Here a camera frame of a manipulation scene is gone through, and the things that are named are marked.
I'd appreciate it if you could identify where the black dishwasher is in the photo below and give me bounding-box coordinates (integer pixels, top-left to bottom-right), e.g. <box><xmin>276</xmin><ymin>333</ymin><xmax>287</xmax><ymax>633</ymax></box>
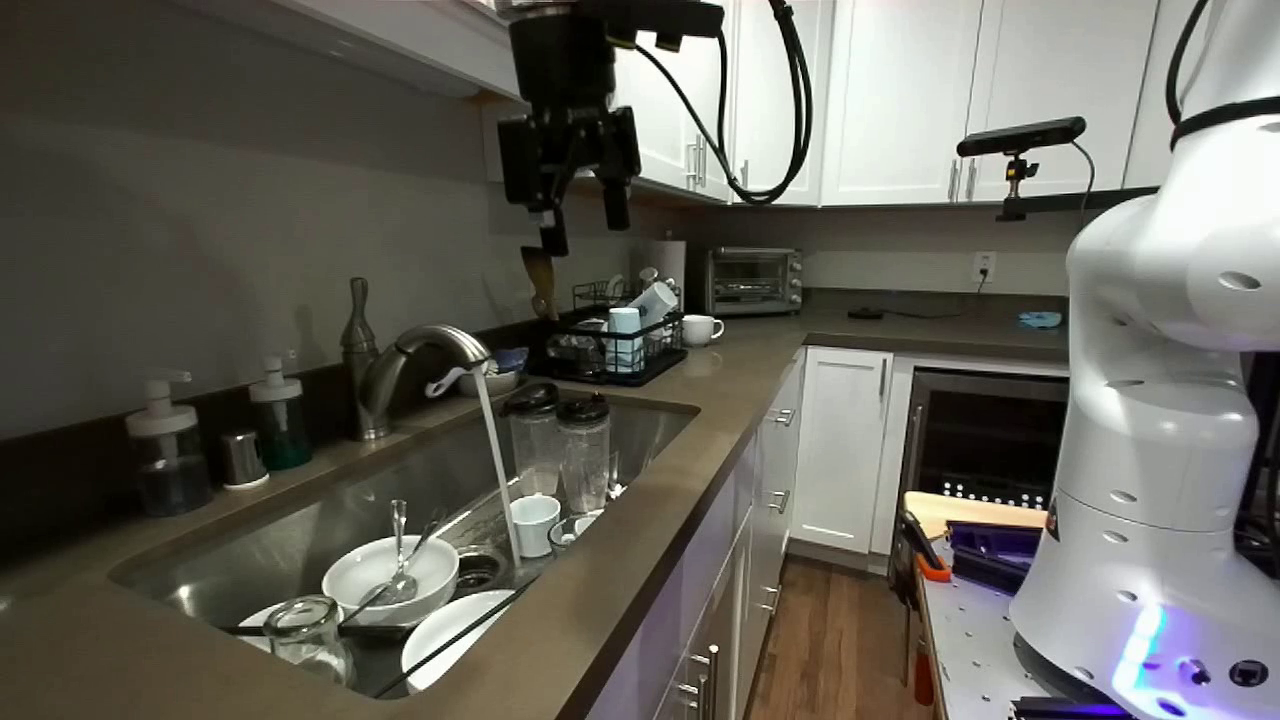
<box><xmin>902</xmin><ymin>367</ymin><xmax>1067</xmax><ymax>506</ymax></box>

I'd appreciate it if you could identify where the small metal cup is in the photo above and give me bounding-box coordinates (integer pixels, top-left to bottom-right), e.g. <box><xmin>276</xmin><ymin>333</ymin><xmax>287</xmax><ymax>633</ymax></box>
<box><xmin>223</xmin><ymin>433</ymin><xmax>270</xmax><ymax>490</ymax></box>

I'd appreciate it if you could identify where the wooden spatula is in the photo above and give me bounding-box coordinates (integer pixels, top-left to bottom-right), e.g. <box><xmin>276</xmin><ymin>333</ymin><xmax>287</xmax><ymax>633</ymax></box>
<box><xmin>519</xmin><ymin>247</ymin><xmax>556</xmax><ymax>320</ymax></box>

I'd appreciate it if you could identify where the white mug on counter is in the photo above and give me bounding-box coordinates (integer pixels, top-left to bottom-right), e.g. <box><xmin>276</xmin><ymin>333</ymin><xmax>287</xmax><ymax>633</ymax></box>
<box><xmin>679</xmin><ymin>312</ymin><xmax>730</xmax><ymax>346</ymax></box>

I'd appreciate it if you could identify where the white bowl in sink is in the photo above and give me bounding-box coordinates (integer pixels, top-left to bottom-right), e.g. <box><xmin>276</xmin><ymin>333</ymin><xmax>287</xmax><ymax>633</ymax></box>
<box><xmin>321</xmin><ymin>537</ymin><xmax>462</xmax><ymax>627</ymax></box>

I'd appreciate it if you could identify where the light blue cup in rack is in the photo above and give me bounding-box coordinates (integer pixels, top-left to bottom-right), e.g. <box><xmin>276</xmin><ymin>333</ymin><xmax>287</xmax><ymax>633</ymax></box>
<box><xmin>609</xmin><ymin>304</ymin><xmax>644</xmax><ymax>377</ymax></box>

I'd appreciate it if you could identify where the stainless steel sink basin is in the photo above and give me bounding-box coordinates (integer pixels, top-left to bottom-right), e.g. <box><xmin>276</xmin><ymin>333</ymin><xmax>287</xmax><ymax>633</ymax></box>
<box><xmin>110</xmin><ymin>382</ymin><xmax>705</xmax><ymax>705</ymax></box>

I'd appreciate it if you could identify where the clear soap dispenser white pump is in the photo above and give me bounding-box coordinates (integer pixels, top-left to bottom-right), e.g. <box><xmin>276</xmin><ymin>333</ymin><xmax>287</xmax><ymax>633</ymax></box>
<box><xmin>124</xmin><ymin>372</ymin><xmax>214</xmax><ymax>517</ymax></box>

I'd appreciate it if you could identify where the metal spoon in bowl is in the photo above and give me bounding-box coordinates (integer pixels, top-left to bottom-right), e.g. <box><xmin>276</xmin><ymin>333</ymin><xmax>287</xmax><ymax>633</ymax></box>
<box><xmin>382</xmin><ymin>497</ymin><xmax>418</xmax><ymax>602</ymax></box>

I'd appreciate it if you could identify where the silver toaster oven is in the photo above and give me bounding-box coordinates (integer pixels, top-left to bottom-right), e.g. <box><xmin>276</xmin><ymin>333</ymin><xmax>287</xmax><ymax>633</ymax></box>
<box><xmin>705</xmin><ymin>247</ymin><xmax>803</xmax><ymax>317</ymax></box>

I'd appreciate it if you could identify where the brushed steel faucet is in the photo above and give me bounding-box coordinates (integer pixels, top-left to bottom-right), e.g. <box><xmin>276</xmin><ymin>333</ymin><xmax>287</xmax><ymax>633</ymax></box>
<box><xmin>340</xmin><ymin>277</ymin><xmax>494</xmax><ymax>444</ymax></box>

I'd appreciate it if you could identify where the black dish drying rack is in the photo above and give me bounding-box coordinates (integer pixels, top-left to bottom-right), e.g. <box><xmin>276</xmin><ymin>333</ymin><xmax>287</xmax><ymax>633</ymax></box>
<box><xmin>529</xmin><ymin>304</ymin><xmax>690</xmax><ymax>388</ymax></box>

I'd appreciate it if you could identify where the glass jar in sink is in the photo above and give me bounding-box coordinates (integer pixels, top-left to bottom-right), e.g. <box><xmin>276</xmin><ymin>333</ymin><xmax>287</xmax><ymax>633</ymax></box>
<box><xmin>266</xmin><ymin>594</ymin><xmax>349</xmax><ymax>683</ymax></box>

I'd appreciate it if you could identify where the black camera on stand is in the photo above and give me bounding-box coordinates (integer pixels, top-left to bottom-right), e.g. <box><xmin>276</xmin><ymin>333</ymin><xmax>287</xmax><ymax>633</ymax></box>
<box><xmin>958</xmin><ymin>114</ymin><xmax>1087</xmax><ymax>218</ymax></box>

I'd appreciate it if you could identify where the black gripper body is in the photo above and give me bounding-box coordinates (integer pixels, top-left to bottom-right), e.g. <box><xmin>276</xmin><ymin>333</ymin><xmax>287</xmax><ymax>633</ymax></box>
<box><xmin>500</xmin><ymin>0</ymin><xmax>726</xmax><ymax>211</ymax></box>

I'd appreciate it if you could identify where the white plate in sink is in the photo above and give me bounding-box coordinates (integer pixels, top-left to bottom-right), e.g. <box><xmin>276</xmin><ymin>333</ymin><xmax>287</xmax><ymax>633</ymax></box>
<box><xmin>402</xmin><ymin>588</ymin><xmax>512</xmax><ymax>693</ymax></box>

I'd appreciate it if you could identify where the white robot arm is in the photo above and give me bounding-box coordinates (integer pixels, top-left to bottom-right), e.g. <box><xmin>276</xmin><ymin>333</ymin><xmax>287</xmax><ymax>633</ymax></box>
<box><xmin>1008</xmin><ymin>0</ymin><xmax>1280</xmax><ymax>720</ymax></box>

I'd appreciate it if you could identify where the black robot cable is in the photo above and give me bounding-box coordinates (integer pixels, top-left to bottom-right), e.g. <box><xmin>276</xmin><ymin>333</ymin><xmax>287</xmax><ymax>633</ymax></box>
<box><xmin>632</xmin><ymin>0</ymin><xmax>819</xmax><ymax>209</ymax></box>

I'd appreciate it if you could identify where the white mug in sink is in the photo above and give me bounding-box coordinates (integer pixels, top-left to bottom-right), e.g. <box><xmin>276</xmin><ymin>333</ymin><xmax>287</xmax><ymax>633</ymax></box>
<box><xmin>508</xmin><ymin>490</ymin><xmax>561</xmax><ymax>559</ymax></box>

